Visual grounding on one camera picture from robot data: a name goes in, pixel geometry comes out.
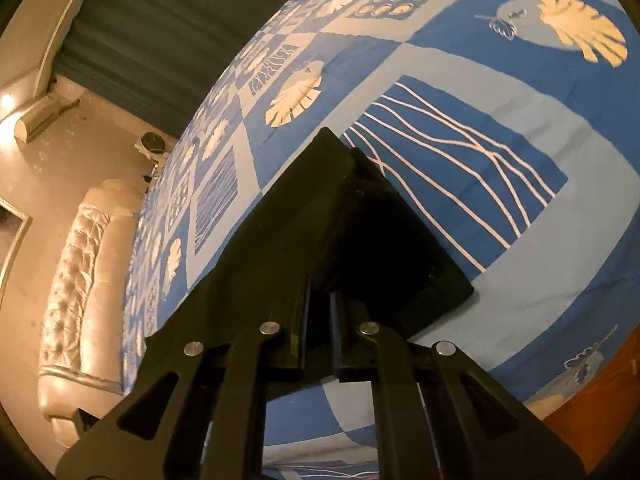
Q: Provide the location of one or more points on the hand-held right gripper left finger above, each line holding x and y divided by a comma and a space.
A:
299, 342

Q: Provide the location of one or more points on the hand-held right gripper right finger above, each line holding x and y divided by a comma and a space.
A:
345, 352

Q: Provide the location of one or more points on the black pants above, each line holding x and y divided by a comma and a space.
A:
350, 230

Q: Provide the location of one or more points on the cream tufted headboard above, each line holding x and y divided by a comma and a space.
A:
80, 300

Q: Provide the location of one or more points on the blue printed bedspread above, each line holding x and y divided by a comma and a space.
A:
450, 110

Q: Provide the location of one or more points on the dark teal curtain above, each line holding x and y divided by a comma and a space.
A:
160, 35

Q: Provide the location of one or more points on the gold framed wall picture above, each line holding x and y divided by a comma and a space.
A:
17, 245

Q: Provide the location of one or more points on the white wall air conditioner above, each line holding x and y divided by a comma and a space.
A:
42, 117

